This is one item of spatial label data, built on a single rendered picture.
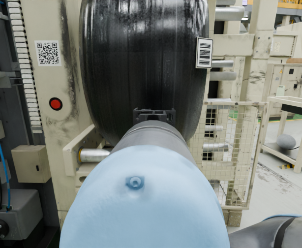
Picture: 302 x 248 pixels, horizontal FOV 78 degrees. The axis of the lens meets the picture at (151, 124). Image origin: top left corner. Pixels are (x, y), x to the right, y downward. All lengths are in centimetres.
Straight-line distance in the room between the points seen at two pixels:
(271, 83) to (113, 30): 456
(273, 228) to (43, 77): 68
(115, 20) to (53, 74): 33
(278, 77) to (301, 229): 479
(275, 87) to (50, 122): 466
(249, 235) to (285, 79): 492
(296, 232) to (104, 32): 42
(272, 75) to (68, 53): 449
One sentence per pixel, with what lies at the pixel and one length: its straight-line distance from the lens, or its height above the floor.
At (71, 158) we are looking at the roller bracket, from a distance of 62.
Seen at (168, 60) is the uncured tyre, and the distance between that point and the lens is 41.
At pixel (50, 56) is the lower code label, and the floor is 121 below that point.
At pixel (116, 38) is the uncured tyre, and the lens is 42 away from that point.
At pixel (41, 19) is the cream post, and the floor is 131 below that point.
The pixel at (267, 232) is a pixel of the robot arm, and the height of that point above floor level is 103.
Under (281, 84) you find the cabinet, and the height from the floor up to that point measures 80.
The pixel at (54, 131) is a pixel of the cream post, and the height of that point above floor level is 96.
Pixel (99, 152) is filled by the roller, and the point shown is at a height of 92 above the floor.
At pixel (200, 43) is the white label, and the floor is 123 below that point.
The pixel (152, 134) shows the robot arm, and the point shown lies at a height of 112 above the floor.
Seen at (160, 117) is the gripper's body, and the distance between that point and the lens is 25.
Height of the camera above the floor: 118
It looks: 17 degrees down
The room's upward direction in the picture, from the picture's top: straight up
